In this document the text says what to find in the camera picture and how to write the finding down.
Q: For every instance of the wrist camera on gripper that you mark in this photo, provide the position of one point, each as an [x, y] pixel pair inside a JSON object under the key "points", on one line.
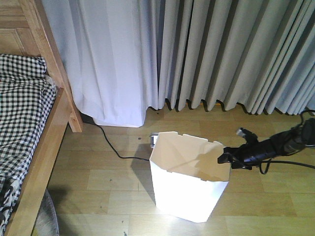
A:
{"points": [[250, 137]]}

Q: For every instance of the floor power outlet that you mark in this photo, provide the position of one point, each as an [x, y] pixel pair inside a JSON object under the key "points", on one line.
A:
{"points": [[153, 139]]}

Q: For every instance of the grey round rug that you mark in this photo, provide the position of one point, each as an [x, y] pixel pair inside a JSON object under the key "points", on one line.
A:
{"points": [[46, 223]]}

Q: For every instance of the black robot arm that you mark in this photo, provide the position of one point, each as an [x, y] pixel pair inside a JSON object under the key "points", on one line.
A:
{"points": [[290, 142]]}

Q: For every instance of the black white checkered bedsheet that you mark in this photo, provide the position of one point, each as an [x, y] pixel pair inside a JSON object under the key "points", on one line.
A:
{"points": [[27, 96]]}

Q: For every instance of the white plastic trash bin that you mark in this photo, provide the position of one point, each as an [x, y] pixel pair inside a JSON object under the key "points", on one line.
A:
{"points": [[187, 180]]}

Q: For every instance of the grey pleated curtain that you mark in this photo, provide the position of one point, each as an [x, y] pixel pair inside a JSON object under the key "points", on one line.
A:
{"points": [[257, 53]]}

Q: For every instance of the white sheer curtain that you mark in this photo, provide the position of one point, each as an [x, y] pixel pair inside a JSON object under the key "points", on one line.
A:
{"points": [[109, 53]]}

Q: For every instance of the wooden bed frame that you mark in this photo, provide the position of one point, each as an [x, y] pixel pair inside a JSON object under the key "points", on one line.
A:
{"points": [[25, 31]]}

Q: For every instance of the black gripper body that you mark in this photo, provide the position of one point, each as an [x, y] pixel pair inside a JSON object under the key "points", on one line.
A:
{"points": [[246, 155]]}

